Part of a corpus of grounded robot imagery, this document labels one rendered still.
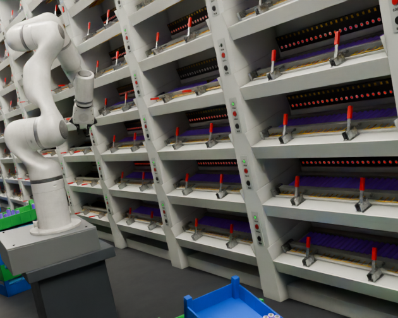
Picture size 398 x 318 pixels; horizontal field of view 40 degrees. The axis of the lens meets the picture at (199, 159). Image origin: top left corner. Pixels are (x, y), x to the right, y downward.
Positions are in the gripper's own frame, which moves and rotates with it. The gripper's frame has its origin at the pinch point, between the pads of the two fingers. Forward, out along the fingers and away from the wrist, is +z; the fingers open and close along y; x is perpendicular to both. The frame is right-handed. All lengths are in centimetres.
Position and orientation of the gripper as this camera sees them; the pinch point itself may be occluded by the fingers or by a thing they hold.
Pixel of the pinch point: (83, 129)
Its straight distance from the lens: 271.7
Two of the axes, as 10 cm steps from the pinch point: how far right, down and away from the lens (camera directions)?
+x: -1.7, -6.2, 7.6
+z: -1.6, 7.8, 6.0
